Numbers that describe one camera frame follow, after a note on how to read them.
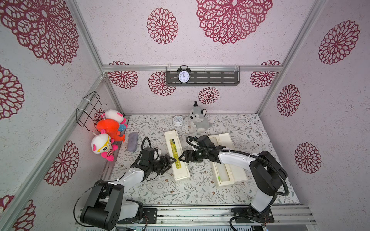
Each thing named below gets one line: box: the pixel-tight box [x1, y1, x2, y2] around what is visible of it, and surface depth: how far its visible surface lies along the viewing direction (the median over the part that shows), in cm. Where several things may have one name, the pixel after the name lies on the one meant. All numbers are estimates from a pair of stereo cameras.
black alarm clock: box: [177, 64, 191, 84], surface depth 92 cm
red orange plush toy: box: [96, 118, 126, 143], surface depth 92 cm
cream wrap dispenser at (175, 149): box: [164, 129, 191, 181], surface depth 88 cm
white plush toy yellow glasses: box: [91, 133, 119, 162], surface depth 82 cm
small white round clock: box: [172, 115, 184, 128], surface depth 115 cm
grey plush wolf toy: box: [188, 100, 209, 134], surface depth 99 cm
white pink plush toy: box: [101, 109, 128, 130], surface depth 97 cm
